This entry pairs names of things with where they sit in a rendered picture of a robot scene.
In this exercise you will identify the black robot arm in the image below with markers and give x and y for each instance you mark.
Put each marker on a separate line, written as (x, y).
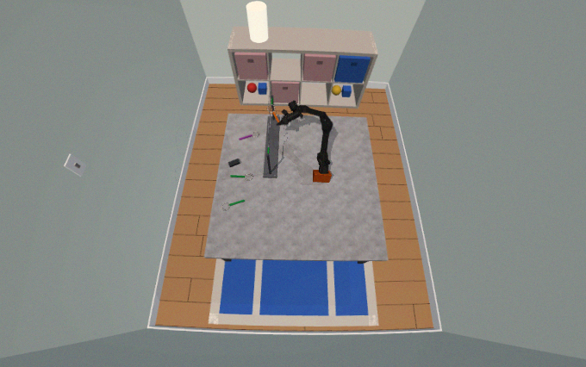
(326, 125)

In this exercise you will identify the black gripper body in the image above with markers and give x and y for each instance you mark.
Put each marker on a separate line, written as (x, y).
(288, 119)

